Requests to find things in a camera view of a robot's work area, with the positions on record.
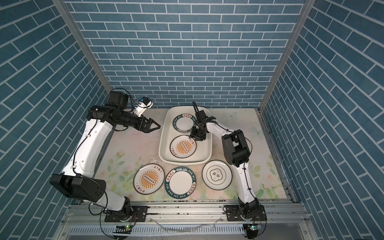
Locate white plastic bin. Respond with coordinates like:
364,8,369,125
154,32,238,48
159,106,213,165

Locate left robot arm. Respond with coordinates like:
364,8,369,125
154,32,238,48
50,90,161,222

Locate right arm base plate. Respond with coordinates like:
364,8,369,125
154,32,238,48
223,205,268,222

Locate orange sunburst plate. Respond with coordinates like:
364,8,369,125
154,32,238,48
134,164,165,195
170,135,197,159

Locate white plate clover motif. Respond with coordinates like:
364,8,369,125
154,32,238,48
202,160,233,191

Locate green rimmed plate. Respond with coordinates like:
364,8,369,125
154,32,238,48
164,167,197,200
172,114,196,133

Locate white ribbed cable duct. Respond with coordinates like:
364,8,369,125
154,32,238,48
68,225,245,237

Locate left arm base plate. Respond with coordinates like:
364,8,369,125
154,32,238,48
105,206,148,223

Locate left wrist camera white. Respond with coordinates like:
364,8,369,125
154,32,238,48
134,97,153,117

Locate aluminium mounting rail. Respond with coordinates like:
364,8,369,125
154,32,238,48
59,202,311,226

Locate orange sunburst plate front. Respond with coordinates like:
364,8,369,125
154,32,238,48
134,164,165,195

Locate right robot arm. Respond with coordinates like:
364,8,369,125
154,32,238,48
189,102,267,222

